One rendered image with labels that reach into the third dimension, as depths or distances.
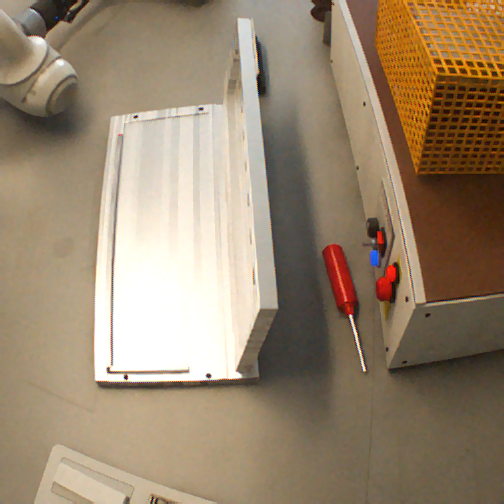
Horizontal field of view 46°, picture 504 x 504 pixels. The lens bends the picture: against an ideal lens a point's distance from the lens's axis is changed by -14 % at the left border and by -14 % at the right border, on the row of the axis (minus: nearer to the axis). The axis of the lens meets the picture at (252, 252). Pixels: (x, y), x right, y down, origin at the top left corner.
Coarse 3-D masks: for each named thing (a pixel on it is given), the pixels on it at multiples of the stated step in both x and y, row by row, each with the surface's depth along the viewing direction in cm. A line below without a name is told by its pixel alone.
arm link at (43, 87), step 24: (0, 24) 82; (0, 48) 85; (24, 48) 88; (48, 48) 93; (0, 72) 90; (24, 72) 90; (48, 72) 92; (72, 72) 95; (24, 96) 92; (48, 96) 92; (72, 96) 97
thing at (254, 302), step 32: (224, 96) 95; (256, 96) 76; (224, 128) 93; (256, 128) 74; (224, 160) 92; (256, 160) 71; (256, 192) 69; (256, 224) 67; (256, 256) 65; (256, 288) 64; (256, 320) 65; (256, 352) 72
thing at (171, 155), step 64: (128, 128) 100; (192, 128) 99; (128, 192) 93; (192, 192) 93; (128, 256) 88; (192, 256) 88; (128, 320) 83; (192, 320) 83; (128, 384) 80; (192, 384) 81
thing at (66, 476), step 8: (64, 464) 73; (56, 472) 72; (64, 472) 72; (72, 472) 72; (56, 480) 72; (64, 480) 72; (72, 480) 72; (80, 480) 72; (88, 480) 72; (72, 488) 71; (80, 488) 71; (88, 488) 71; (96, 488) 71; (104, 488) 71; (88, 496) 71; (96, 496) 71; (104, 496) 71; (112, 496) 71; (120, 496) 71
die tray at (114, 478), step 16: (64, 448) 75; (48, 464) 74; (80, 464) 74; (96, 464) 74; (48, 480) 73; (96, 480) 73; (112, 480) 73; (128, 480) 73; (144, 480) 73; (48, 496) 72; (64, 496) 72; (80, 496) 72; (128, 496) 72; (144, 496) 72; (160, 496) 72; (176, 496) 72; (192, 496) 72
